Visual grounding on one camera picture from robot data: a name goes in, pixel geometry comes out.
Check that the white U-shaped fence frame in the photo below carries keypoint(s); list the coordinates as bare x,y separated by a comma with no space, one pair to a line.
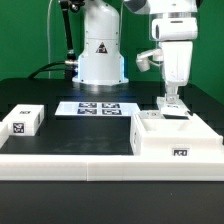
205,166

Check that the white cabinet body box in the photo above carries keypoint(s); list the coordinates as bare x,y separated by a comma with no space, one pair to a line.
173,137

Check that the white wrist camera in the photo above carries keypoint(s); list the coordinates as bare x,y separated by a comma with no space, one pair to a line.
149,58

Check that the white cabinet door panel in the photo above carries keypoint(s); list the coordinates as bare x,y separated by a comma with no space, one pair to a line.
176,108
150,114

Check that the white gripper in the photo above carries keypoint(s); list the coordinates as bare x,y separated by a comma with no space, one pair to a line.
177,57

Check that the small white cabinet top block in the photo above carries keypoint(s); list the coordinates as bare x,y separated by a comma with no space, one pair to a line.
24,119

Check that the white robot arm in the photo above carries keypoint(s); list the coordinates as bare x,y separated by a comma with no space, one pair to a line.
173,26

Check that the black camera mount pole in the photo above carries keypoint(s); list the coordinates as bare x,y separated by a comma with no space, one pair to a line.
66,7

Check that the white marker base plate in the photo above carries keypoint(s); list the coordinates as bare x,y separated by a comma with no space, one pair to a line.
107,109

